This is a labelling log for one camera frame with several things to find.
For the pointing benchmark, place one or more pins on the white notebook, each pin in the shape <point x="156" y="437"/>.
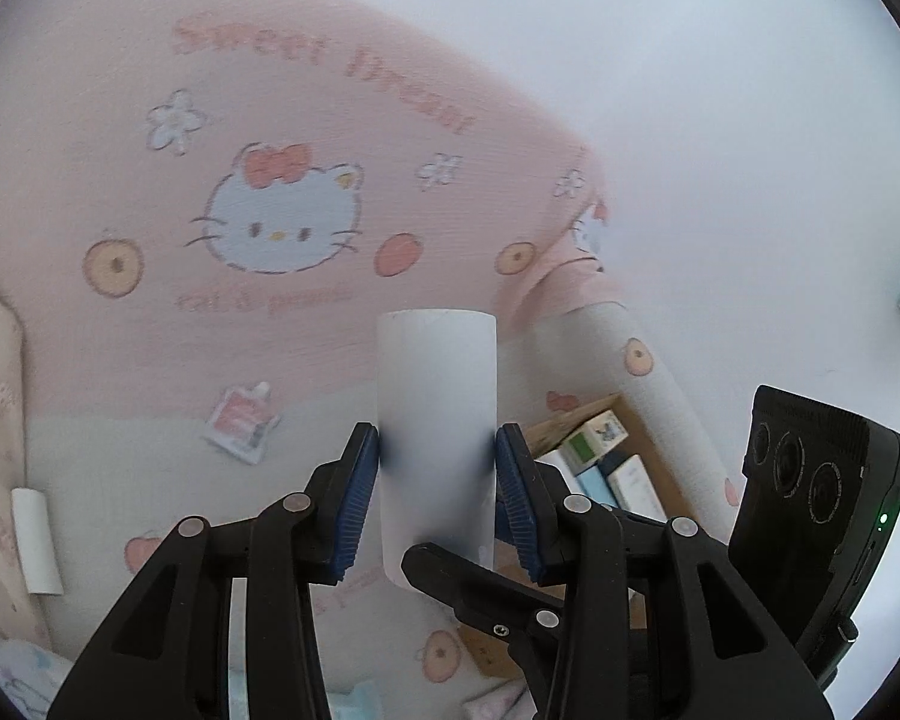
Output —
<point x="634" y="487"/>

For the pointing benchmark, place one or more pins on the cartoon print tissue packet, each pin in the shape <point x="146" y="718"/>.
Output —
<point x="26" y="679"/>

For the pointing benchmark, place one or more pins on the brown cardboard box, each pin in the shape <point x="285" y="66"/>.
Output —
<point x="649" y="465"/>

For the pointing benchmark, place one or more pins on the small white paper roll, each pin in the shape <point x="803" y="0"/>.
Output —
<point x="36" y="540"/>

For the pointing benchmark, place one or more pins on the red white spout pouch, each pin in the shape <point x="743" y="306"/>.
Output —
<point x="241" y="424"/>

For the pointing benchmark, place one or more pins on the light blue book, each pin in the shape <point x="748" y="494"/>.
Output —
<point x="592" y="484"/>

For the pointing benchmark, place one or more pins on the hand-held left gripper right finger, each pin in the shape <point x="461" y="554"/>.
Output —
<point x="514" y="495"/>

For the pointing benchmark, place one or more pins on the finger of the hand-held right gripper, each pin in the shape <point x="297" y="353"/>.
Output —
<point x="480" y="596"/>

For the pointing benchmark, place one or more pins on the large green white carton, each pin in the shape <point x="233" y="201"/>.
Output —
<point x="596" y="442"/>

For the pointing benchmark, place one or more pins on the pink cartoon printed blanket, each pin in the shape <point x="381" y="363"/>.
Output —
<point x="195" y="127"/>

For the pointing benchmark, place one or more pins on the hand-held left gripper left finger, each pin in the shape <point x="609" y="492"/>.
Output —
<point x="356" y="510"/>

